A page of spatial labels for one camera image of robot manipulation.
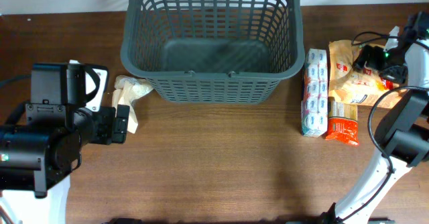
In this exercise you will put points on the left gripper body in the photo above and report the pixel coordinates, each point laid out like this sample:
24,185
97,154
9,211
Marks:
109,129

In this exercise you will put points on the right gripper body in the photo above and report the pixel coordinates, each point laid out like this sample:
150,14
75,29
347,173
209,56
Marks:
390,64

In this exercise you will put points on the beige plastic bag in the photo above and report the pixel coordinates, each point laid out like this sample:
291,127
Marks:
127,91

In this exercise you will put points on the beige snack bag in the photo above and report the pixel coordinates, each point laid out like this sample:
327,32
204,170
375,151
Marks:
349,86

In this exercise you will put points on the spaghetti pack orange ends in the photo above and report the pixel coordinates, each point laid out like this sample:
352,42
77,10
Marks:
342,122

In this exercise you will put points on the tissue multipack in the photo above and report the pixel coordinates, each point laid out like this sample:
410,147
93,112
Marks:
314,105

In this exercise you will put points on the grey plastic shopping basket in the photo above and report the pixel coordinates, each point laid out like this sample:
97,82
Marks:
213,51

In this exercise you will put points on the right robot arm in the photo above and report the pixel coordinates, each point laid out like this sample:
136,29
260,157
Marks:
400,144

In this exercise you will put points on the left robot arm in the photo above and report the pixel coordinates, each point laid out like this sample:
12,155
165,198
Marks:
42,139

